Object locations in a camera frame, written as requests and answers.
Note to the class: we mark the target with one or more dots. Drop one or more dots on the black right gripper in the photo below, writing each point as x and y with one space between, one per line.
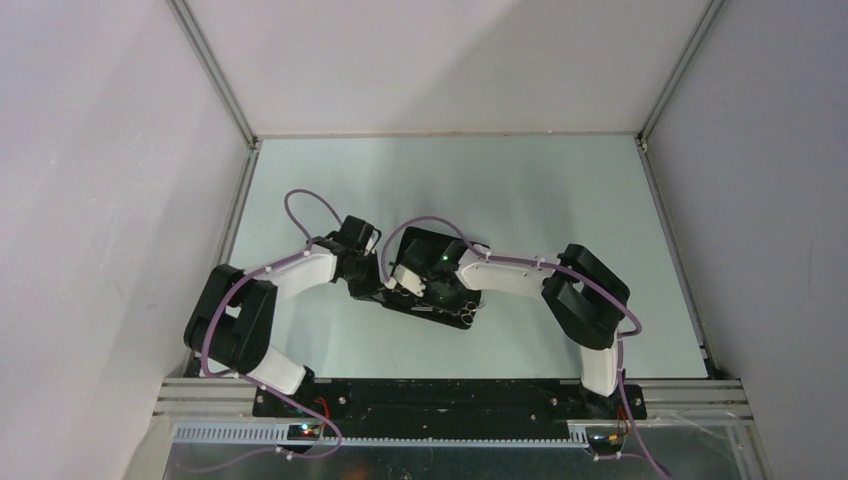
428 285

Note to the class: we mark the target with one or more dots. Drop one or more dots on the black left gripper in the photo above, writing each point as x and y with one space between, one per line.
374 286

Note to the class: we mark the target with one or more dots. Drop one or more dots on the black zippered tool case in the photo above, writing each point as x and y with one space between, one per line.
398 300

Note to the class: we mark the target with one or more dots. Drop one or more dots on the silver thinning scissors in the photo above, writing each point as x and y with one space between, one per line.
462 319

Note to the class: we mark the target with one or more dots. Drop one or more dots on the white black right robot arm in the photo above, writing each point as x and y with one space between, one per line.
587 300

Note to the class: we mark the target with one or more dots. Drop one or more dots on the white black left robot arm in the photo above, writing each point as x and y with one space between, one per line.
232 321

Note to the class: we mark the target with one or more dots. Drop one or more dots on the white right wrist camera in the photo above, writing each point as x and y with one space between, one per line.
406 280

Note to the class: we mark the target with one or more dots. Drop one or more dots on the aluminium front frame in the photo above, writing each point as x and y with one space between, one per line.
220 410

